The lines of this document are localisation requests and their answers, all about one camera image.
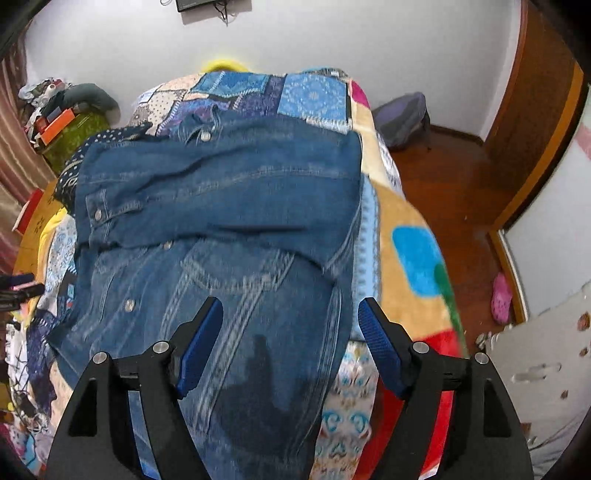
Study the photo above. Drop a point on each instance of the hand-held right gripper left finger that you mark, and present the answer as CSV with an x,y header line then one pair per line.
x,y
201,346

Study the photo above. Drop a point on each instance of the yellow cloth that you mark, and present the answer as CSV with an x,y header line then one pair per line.
x,y
51,226

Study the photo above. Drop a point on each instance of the blue patchwork quilt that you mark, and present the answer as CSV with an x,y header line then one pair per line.
x,y
314,97

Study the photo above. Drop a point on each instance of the dark patterned garment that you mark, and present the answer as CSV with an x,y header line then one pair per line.
x,y
69,175

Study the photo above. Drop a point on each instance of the blue denim jacket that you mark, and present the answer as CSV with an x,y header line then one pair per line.
x,y
221,194

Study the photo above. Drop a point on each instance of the grey neck pillow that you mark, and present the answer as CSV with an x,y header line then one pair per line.
x,y
92,97

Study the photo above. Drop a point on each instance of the colourful fleece blanket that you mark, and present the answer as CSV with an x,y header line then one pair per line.
x,y
406,217

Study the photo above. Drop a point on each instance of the striped red curtain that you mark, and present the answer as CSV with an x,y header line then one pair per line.
x,y
18,161

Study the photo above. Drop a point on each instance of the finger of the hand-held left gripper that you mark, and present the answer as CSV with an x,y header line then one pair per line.
x,y
16,280
27,293

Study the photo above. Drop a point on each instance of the white suitcase with stickers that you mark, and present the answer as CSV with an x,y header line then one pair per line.
x,y
540,378

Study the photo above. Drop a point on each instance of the wooden lap table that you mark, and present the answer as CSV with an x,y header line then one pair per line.
x,y
39,230

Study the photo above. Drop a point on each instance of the brown wooden door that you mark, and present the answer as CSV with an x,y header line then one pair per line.
x,y
535,115

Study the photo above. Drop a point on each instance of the orange box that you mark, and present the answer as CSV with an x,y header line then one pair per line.
x,y
57,125

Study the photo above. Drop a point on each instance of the white sliding wardrobe door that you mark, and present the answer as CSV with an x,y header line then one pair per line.
x,y
549,230

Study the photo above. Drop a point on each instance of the red box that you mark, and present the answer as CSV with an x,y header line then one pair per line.
x,y
27,210

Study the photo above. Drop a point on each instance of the pile of household clutter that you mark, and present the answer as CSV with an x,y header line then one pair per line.
x,y
41,97

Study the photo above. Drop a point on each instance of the pink shoe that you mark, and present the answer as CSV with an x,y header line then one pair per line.
x,y
502,295

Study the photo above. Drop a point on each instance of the yellow plastic object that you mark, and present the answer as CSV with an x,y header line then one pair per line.
x,y
226,65

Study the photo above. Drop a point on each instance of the small black wall monitor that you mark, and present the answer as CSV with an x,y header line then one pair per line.
x,y
194,4

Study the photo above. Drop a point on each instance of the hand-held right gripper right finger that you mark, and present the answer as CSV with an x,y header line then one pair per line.
x,y
381,346

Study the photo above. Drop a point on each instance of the green cloth covered stand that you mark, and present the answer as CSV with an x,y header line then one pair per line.
x,y
74,138

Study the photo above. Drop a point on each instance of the grey backpack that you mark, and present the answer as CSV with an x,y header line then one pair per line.
x,y
401,120

